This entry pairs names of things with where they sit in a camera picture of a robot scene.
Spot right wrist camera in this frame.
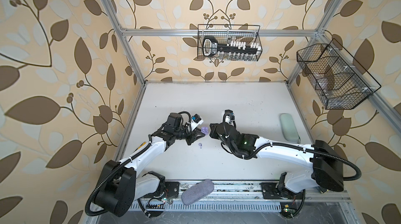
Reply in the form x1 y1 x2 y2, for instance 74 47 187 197
222 110 236 127

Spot black wire basket right wall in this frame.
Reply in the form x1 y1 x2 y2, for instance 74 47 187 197
297 38 382 110

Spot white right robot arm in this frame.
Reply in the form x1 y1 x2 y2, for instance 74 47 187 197
210 122 362 193

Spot purple round charging case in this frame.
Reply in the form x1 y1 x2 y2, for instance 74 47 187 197
201 127 209 135

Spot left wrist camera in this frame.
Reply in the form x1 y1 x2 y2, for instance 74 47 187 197
190 114 204 130

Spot black wire basket wall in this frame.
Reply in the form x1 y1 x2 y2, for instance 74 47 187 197
197 24 263 62
297 38 382 110

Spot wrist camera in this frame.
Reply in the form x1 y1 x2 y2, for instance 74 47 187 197
222 110 236 127
190 114 204 130

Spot black wire basket back wall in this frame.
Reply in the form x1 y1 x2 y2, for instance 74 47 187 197
197 24 263 62

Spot black socket holder rail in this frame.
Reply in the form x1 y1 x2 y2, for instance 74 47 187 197
200 36 262 58

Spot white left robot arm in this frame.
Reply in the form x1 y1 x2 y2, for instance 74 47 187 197
85 111 205 217

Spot grey felt glasses case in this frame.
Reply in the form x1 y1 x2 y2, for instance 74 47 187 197
181 179 214 206

